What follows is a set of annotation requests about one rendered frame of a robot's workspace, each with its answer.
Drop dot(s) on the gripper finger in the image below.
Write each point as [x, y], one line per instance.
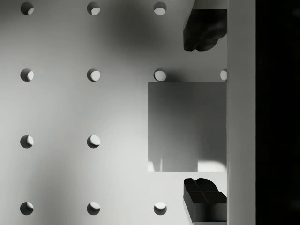
[204, 201]
[206, 28]

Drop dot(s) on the grey cube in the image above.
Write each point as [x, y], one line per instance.
[185, 126]

